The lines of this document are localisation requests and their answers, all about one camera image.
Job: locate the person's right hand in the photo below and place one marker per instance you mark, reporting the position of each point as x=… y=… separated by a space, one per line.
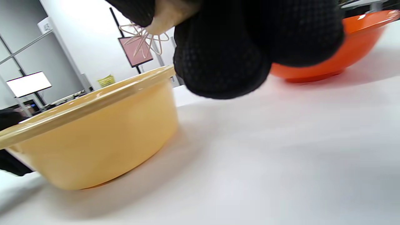
x=234 y=47

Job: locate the person's left hand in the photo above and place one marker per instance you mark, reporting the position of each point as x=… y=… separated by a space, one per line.
x=9 y=118

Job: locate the yellow plastic basin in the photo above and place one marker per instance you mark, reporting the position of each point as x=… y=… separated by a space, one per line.
x=93 y=134

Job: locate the orange plastic bowl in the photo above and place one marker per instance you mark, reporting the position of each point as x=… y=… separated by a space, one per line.
x=353 y=43

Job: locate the bright white monitor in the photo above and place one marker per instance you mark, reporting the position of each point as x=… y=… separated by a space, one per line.
x=29 y=83

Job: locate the computer monitor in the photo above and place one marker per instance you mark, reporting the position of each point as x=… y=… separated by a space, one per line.
x=137 y=51

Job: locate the yellow plastic basket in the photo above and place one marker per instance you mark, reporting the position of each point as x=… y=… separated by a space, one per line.
x=106 y=81

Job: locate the black monitor pole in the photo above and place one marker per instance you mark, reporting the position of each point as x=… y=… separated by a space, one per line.
x=116 y=22

